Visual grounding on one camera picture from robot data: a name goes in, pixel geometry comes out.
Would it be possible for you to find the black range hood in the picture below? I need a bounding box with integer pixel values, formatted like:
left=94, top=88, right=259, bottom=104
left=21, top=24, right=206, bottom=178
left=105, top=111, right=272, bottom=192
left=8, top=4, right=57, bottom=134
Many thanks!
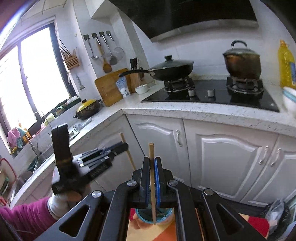
left=112, top=1, right=258, bottom=42

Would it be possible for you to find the black gas stove top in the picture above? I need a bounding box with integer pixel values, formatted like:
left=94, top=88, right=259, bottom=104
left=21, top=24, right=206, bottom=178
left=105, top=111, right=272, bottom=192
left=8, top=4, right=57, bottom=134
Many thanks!
left=142, top=76, right=280, bottom=113

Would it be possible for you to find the yellow cooking oil bottle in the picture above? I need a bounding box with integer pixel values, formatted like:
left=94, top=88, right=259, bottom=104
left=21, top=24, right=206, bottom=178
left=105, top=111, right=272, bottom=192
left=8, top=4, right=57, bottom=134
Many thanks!
left=277, top=40, right=295, bottom=89

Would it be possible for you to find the magenta sleeved forearm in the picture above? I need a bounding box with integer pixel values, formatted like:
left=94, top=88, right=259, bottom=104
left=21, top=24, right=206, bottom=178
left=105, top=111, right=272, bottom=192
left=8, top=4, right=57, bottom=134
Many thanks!
left=1, top=197, right=57, bottom=240

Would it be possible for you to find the bronze stock pot with lid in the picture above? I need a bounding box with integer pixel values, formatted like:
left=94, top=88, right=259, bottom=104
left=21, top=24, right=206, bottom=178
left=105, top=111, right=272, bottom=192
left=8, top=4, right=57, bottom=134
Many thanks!
left=223, top=40, right=261, bottom=80

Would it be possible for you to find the white gloved left hand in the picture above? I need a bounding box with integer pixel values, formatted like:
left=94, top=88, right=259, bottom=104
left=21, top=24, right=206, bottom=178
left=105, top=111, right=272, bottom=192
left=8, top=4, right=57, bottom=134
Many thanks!
left=47, top=166, right=92, bottom=220

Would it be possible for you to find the black trash bag bin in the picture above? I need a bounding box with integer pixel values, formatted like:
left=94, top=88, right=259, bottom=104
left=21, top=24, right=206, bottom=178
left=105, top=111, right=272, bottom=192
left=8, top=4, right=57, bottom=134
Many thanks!
left=259, top=199, right=292, bottom=240

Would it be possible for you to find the yellow lidded casserole pot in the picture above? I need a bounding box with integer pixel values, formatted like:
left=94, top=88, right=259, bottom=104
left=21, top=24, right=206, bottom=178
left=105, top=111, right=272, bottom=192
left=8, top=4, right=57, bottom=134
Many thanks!
left=73, top=99, right=101, bottom=120

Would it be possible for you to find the colourful patterned table cloth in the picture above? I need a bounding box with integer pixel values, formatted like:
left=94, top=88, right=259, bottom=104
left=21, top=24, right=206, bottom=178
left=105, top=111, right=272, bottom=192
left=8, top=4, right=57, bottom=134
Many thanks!
left=125, top=207, right=270, bottom=241

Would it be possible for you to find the white blue packet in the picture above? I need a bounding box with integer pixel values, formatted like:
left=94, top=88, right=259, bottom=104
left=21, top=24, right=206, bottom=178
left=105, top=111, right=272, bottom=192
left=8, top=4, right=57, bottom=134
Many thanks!
left=116, top=76, right=130, bottom=98

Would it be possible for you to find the teal floral utensil holder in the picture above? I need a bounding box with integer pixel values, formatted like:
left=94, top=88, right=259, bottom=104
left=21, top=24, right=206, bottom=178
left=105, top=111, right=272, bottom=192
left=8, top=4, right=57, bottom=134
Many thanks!
left=134, top=207, right=175, bottom=227

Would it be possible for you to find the wooden knife block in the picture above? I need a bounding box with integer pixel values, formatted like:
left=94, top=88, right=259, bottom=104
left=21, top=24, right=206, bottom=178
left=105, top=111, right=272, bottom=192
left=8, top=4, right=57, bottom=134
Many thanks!
left=129, top=57, right=145, bottom=93

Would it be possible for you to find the small white bowl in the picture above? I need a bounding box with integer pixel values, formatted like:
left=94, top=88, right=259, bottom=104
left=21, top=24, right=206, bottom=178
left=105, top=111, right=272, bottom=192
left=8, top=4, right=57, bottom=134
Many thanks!
left=135, top=84, right=148, bottom=95

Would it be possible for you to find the black frying pan with lid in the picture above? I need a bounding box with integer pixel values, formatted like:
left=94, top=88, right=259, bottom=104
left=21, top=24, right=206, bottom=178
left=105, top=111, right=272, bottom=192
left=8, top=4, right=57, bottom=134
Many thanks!
left=119, top=55, right=194, bottom=81

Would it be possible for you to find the wall wooden chopstick rack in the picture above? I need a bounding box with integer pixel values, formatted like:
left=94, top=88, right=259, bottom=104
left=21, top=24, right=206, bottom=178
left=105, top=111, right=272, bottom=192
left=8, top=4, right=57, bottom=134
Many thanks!
left=58, top=38, right=80, bottom=70

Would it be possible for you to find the hanging kitchen utensils set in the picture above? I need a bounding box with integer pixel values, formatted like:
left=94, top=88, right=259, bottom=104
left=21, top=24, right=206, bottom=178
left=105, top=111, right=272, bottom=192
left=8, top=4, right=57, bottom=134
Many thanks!
left=83, top=31, right=125, bottom=73

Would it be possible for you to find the wooden chopstick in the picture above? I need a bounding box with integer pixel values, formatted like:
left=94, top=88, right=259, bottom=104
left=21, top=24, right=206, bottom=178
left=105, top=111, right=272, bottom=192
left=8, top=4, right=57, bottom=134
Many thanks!
left=148, top=143, right=156, bottom=225
left=119, top=133, right=136, bottom=171

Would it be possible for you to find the white bowl with ladle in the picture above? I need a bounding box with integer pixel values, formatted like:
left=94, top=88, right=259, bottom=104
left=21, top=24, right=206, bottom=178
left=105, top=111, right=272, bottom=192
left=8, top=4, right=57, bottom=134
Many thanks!
left=282, top=87, right=296, bottom=118

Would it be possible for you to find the wooden cutting board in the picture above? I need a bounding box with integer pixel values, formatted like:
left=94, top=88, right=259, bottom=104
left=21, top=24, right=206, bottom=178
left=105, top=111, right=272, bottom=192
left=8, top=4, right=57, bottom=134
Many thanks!
left=94, top=68, right=128, bottom=107

